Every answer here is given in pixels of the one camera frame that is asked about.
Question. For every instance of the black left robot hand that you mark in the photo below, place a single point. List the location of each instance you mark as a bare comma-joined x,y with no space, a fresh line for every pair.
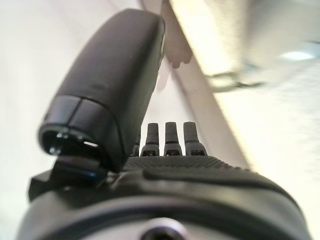
150,200

